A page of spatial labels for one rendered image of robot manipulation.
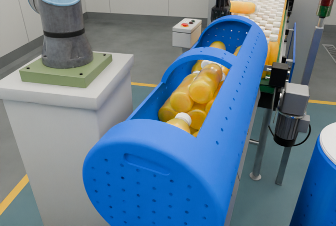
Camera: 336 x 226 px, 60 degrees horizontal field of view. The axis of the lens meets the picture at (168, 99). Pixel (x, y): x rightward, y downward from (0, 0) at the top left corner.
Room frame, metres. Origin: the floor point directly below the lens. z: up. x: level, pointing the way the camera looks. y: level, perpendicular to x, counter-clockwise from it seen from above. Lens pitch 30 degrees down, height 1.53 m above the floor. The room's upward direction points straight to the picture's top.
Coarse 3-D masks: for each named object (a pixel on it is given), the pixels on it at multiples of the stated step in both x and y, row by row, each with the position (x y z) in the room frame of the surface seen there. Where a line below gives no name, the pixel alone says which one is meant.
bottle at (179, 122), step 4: (168, 120) 0.52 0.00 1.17; (172, 120) 0.51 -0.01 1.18; (176, 120) 0.51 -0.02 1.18; (180, 120) 0.51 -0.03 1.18; (184, 120) 0.53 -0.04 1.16; (172, 124) 0.49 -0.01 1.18; (176, 124) 0.49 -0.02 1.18; (180, 124) 0.50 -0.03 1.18; (184, 124) 0.50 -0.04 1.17; (188, 124) 0.53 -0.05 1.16; (180, 128) 0.48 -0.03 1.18; (184, 128) 0.49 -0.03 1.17; (188, 128) 0.50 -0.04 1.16; (188, 132) 0.49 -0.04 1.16
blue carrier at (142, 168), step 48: (192, 48) 1.09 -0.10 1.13; (240, 48) 0.85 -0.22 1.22; (240, 96) 0.61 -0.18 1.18; (96, 144) 0.41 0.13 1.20; (144, 144) 0.37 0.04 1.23; (192, 144) 0.38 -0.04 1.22; (240, 144) 0.49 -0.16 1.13; (96, 192) 0.41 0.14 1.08; (144, 192) 0.37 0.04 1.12; (192, 192) 0.34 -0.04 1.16
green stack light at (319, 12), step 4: (320, 8) 1.46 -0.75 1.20; (324, 8) 1.44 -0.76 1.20; (328, 8) 1.44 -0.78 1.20; (316, 12) 1.48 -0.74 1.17; (320, 12) 1.45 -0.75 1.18; (324, 12) 1.44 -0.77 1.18; (328, 12) 1.44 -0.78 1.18; (320, 16) 1.45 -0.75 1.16; (324, 16) 1.44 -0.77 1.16; (328, 16) 1.45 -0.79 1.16
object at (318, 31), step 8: (320, 32) 1.45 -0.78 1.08; (312, 40) 1.46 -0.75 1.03; (312, 48) 1.46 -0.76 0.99; (312, 56) 1.45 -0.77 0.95; (312, 64) 1.45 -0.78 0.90; (304, 72) 1.46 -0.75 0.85; (304, 80) 1.46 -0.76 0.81; (288, 152) 1.45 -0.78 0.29; (280, 168) 1.46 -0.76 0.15; (280, 176) 1.46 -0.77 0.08; (280, 184) 1.45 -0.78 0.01
